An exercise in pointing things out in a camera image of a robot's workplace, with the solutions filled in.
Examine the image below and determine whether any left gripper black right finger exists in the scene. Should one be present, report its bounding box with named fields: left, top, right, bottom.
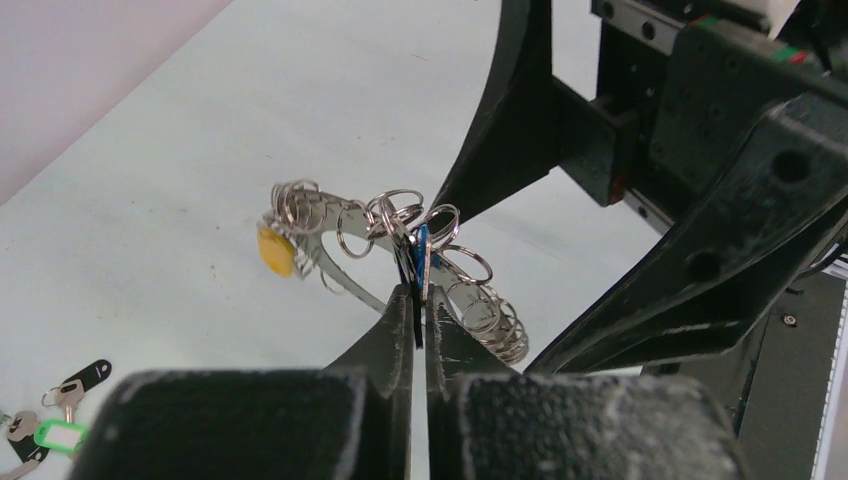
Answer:
left=425, top=287, right=752, bottom=479

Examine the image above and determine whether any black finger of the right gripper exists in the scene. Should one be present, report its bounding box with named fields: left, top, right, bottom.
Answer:
left=434, top=1, right=636, bottom=221
left=529, top=93, right=847, bottom=373

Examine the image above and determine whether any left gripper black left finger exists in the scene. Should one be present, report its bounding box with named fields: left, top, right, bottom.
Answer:
left=71, top=285, right=413, bottom=479

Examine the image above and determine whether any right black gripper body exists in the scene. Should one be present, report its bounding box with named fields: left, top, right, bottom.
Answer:
left=592, top=1, right=847, bottom=221

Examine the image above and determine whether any metal disc with keyrings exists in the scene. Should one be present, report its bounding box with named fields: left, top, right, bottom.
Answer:
left=257, top=179, right=529, bottom=365

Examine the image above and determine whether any yellow key tag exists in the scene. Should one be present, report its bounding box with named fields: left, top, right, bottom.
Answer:
left=257, top=226, right=296, bottom=278

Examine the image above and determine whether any black tagged key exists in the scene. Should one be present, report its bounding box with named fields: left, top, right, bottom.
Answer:
left=63, top=359, right=113, bottom=392

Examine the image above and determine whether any green tagged key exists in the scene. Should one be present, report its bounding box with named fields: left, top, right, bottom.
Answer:
left=34, top=379, right=88, bottom=458

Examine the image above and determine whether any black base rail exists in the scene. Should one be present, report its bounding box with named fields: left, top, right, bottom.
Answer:
left=643, top=273, right=846, bottom=479

